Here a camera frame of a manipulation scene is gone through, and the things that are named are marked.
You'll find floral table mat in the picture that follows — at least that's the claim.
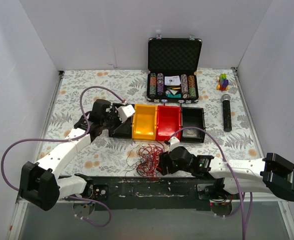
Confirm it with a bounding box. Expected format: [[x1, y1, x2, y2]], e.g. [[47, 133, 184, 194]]
[[40, 68, 262, 177]]

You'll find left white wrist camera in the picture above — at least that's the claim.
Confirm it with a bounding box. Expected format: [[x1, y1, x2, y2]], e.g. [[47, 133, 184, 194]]
[[117, 104, 135, 123]]

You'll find black microphone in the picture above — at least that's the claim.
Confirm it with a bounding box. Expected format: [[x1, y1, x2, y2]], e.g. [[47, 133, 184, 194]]
[[221, 94, 232, 132]]

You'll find playing card deck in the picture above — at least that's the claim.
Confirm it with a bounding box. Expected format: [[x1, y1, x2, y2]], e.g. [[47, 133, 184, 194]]
[[164, 75, 181, 86]]

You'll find red wire tangle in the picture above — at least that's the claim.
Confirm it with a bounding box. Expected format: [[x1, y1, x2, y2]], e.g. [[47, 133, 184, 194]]
[[136, 141, 165, 181]]

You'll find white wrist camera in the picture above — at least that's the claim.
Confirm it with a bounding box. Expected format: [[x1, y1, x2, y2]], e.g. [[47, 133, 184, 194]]
[[117, 104, 135, 123], [164, 136, 180, 152]]

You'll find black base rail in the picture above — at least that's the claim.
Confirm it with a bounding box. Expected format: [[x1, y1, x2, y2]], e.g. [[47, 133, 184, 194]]
[[54, 174, 242, 211]]

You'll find colourful toy block car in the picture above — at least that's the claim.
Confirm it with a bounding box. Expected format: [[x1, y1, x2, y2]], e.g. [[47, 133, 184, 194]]
[[216, 73, 229, 91]]

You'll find black poker chip case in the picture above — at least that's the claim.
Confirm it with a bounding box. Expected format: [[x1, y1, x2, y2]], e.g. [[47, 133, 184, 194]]
[[146, 35, 202, 104]]

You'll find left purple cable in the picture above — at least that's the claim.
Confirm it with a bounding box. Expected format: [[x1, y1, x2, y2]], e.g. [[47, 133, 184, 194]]
[[1, 86, 129, 228]]

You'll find red bin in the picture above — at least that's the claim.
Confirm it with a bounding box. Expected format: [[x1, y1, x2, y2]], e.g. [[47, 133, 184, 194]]
[[155, 105, 181, 142]]

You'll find purple cable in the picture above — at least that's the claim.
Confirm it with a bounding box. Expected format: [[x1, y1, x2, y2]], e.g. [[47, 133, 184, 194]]
[[1, 86, 129, 228], [164, 126, 254, 240]]

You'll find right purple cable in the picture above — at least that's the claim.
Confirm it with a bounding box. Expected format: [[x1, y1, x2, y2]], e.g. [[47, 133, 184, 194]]
[[164, 126, 254, 240]]

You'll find black bin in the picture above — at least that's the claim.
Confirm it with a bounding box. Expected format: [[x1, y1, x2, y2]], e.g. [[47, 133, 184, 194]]
[[108, 103, 135, 139], [180, 107, 205, 143]]

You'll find yellow bin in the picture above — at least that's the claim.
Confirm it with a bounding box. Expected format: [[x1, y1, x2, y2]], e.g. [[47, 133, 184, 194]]
[[132, 104, 157, 141]]

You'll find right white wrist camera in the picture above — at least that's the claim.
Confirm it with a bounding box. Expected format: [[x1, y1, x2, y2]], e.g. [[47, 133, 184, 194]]
[[164, 136, 180, 152]]

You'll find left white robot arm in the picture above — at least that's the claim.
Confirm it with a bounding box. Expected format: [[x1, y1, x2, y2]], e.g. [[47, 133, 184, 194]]
[[19, 99, 135, 211]]

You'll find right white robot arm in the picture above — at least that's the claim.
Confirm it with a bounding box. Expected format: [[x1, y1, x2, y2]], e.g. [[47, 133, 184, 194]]
[[157, 146, 294, 202]]

